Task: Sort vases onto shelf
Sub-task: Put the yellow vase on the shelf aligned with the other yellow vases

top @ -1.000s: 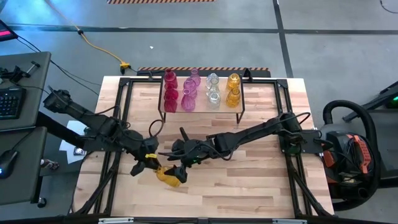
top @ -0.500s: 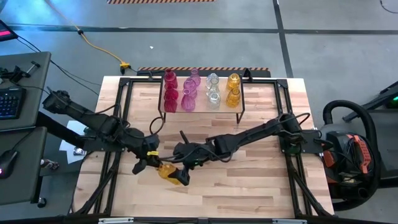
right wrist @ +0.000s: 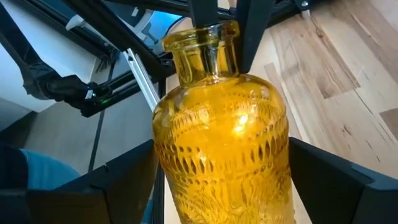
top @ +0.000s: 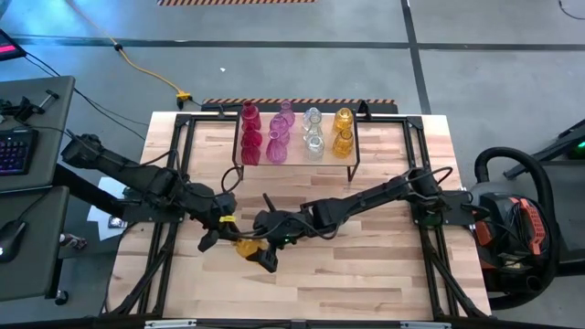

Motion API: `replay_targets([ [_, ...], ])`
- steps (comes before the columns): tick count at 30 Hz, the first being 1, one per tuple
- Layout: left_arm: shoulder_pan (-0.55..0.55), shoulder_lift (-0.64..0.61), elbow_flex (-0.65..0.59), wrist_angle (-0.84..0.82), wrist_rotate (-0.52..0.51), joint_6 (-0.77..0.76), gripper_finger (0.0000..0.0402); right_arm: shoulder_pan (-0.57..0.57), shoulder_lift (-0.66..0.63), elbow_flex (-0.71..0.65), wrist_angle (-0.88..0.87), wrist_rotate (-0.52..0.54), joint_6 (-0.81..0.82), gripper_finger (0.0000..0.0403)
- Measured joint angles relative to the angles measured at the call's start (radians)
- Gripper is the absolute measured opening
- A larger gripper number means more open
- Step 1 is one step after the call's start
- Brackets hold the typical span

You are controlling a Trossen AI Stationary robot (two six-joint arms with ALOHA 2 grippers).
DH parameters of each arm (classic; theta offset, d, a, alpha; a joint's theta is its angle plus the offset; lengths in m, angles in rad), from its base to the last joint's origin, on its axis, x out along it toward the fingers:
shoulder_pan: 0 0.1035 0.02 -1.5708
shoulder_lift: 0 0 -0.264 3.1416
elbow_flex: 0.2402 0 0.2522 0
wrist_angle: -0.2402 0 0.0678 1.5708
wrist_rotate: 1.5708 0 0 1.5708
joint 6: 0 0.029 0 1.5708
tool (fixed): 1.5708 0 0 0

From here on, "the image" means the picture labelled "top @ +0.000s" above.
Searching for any black desk clamp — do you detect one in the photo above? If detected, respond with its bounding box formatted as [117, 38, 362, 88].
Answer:
[0, 89, 60, 123]

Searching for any round clear glass vase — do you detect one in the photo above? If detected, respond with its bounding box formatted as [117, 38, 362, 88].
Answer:
[304, 134, 325, 162]
[302, 107, 323, 132]

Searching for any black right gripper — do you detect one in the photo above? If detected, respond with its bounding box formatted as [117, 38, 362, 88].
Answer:
[252, 202, 322, 274]

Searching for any black keyboard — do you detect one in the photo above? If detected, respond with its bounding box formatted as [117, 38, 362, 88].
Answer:
[0, 127, 40, 177]

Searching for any yellow extension cable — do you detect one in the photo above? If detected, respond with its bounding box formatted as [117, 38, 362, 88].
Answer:
[63, 0, 193, 102]

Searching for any faceted clear glass vase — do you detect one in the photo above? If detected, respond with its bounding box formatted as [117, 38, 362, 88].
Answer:
[304, 113, 323, 141]

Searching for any black metal table frame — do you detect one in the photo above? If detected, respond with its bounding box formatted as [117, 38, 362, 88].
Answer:
[103, 111, 493, 329]

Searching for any round red glass vase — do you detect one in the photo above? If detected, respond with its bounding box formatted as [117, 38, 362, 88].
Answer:
[240, 122, 263, 148]

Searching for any black hazard striped mat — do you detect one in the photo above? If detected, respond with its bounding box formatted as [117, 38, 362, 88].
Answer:
[199, 97, 399, 115]

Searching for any dark grey mat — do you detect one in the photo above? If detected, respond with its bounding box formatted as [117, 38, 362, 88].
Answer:
[542, 159, 585, 275]

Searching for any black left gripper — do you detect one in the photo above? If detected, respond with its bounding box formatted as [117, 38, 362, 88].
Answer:
[197, 192, 241, 254]

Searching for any black floor cable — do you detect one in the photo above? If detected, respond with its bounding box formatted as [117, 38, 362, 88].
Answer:
[21, 48, 147, 141]

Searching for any tall pink ribbed glass vase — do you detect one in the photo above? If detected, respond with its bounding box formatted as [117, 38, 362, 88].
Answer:
[269, 113, 292, 145]

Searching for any black computer mouse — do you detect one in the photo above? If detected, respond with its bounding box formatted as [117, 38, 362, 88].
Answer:
[0, 218, 27, 265]

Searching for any wooden shelf with black frame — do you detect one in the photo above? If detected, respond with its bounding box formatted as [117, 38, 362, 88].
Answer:
[231, 111, 362, 183]

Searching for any black equipment stand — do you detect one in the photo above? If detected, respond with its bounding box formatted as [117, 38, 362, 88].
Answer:
[502, 117, 585, 180]

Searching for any black monitor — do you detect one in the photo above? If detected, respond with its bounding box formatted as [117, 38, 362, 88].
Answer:
[0, 28, 27, 63]

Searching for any grey desk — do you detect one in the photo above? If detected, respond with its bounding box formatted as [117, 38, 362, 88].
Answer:
[0, 75, 77, 194]
[0, 185, 70, 302]

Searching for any round pink glass vase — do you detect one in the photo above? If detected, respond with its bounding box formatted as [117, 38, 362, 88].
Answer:
[265, 130, 289, 165]

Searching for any tall red glass vase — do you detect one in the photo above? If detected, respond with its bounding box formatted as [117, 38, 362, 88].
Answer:
[240, 101, 261, 132]

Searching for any silver metal bracket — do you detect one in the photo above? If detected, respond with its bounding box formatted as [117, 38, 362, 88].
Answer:
[400, 321, 452, 329]
[144, 319, 197, 329]

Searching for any small pink glass vase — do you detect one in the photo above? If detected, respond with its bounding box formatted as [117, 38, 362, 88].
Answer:
[278, 100, 296, 127]

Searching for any square red glass vase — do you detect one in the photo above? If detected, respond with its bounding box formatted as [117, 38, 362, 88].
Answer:
[239, 138, 261, 166]

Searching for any white paper sheet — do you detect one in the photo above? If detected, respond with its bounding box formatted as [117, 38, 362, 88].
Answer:
[85, 175, 138, 242]

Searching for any black orange vacuum cleaner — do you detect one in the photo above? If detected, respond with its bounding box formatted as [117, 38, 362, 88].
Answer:
[470, 145, 562, 312]

